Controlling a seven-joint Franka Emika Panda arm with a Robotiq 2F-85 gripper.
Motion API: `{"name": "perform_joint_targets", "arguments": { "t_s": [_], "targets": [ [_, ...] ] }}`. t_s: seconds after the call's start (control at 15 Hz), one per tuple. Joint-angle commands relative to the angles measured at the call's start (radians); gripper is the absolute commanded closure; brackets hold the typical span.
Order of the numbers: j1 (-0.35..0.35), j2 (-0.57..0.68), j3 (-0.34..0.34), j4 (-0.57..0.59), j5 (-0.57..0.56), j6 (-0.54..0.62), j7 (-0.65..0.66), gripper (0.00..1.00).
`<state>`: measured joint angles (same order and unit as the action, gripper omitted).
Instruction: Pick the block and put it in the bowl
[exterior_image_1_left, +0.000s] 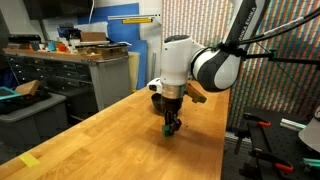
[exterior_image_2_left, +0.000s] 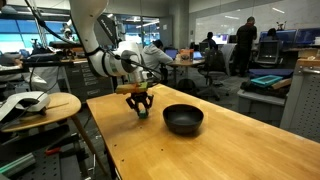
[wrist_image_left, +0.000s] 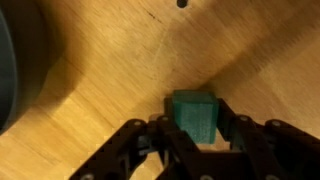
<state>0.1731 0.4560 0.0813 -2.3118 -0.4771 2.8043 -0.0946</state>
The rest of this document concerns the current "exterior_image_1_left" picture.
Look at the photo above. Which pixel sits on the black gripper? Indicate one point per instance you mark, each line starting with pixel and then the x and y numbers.
pixel 172 105

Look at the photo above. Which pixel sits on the small green block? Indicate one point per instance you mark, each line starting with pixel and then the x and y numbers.
pixel 167 131

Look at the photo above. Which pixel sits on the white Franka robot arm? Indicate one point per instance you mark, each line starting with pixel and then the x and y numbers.
pixel 176 60

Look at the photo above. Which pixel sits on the wooden block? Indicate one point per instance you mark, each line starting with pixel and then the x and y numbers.
pixel 28 87

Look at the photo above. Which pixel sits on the grey metal pole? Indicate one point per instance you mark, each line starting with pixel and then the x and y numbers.
pixel 153 66

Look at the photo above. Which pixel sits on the beige board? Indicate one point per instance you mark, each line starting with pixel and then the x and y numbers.
pixel 134 71

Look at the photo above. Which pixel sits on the grey perforated workbench cabinet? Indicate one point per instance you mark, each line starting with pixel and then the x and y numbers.
pixel 110 81

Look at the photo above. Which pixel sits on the stack of wooden boards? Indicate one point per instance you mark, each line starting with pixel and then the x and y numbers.
pixel 100 50

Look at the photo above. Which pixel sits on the blue foam board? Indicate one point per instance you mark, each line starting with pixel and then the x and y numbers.
pixel 125 31

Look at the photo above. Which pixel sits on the yellow spirit level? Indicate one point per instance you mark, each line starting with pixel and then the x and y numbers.
pixel 137 20

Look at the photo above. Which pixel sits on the cardboard box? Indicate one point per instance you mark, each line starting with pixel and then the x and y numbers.
pixel 93 36

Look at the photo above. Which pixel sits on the black perforated breadboard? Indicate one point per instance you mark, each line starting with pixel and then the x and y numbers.
pixel 290 141

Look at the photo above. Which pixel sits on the aluminium extrusion bar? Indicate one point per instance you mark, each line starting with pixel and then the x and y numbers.
pixel 293 125

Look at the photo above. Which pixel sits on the black metal rod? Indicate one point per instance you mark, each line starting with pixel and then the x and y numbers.
pixel 286 60

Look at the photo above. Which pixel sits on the orange small container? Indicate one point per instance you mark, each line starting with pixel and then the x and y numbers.
pixel 61 47

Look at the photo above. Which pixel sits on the blue storage bin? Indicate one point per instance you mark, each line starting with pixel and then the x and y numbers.
pixel 68 32

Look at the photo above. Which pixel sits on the grey plastic bin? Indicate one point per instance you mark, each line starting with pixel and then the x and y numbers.
pixel 33 123

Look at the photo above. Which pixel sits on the teal small container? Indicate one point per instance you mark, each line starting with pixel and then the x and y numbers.
pixel 50 46

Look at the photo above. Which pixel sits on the teal bar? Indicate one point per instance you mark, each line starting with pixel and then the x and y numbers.
pixel 312 163

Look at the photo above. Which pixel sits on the teal tray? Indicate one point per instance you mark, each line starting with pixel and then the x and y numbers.
pixel 8 93

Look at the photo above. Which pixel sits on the black long case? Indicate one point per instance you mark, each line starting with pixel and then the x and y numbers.
pixel 23 39

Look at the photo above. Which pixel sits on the wooden wrist mount piece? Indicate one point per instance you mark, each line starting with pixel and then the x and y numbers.
pixel 195 93

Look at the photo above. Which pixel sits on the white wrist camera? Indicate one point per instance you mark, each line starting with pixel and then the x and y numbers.
pixel 155 86

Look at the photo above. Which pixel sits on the white wall rail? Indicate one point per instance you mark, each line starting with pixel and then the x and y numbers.
pixel 133 16

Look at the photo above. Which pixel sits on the black wall screen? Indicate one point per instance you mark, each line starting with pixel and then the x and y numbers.
pixel 56 8

